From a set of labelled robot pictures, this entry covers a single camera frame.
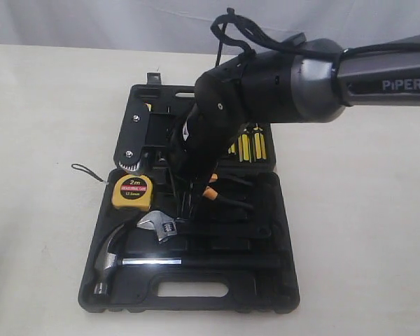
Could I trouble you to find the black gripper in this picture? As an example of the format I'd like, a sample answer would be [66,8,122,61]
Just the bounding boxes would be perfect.
[166,104,249,219]

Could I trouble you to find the orange black handled pliers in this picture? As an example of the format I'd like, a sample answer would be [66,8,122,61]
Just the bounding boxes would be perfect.
[202,173,254,211]

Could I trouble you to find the yellow tape measure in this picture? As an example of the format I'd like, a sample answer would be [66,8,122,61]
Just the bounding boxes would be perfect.
[71,163,154,211]

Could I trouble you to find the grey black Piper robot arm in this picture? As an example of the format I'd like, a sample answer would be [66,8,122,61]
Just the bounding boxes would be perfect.
[166,35,420,218]

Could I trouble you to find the black plastic tool case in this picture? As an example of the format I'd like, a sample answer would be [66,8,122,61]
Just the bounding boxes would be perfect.
[78,73,300,314]

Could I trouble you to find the small yellow black screwdriver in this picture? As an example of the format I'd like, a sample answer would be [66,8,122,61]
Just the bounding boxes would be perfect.
[227,142,237,155]

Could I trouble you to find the middle yellow black screwdriver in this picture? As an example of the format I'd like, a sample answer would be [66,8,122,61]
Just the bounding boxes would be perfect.
[237,128,251,162]

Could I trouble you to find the right yellow black screwdriver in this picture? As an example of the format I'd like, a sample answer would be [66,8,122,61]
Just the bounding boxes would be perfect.
[252,124,267,161]

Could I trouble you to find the adjustable wrench black handle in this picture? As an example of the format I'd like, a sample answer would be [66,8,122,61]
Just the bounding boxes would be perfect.
[136,210,272,243]

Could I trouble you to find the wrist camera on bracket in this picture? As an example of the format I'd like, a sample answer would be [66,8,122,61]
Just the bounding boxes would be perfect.
[113,99,172,175]

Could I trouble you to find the claw hammer black handle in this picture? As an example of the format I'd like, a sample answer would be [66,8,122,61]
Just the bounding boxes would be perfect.
[94,225,282,295]

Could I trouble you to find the black braided cable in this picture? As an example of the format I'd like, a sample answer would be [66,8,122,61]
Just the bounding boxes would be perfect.
[209,6,420,67]

